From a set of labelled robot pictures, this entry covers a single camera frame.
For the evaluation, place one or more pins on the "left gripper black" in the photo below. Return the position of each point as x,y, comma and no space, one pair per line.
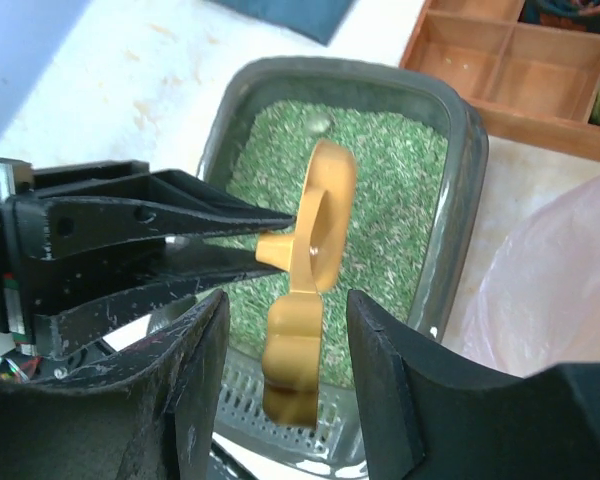
54,308

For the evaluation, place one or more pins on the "orange wooden compartment tray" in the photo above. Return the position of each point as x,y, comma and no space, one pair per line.
531,84

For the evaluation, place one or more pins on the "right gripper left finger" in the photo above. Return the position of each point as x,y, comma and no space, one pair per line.
146,412

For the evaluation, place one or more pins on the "dark grey litter box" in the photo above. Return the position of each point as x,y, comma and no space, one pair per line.
334,449

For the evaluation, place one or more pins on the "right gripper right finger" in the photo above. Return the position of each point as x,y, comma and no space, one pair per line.
429,413

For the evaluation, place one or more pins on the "trash bin with pink bag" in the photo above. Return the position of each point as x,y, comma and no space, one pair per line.
539,302

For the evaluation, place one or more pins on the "yellow litter scoop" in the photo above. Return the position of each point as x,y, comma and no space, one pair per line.
311,255

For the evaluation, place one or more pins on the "rolled tie orange pattern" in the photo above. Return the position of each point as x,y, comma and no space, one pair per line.
574,15

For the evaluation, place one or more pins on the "folded grey-blue cloth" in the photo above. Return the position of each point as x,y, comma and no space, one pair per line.
317,20

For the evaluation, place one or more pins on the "green litter pellets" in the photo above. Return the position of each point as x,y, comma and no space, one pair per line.
400,163

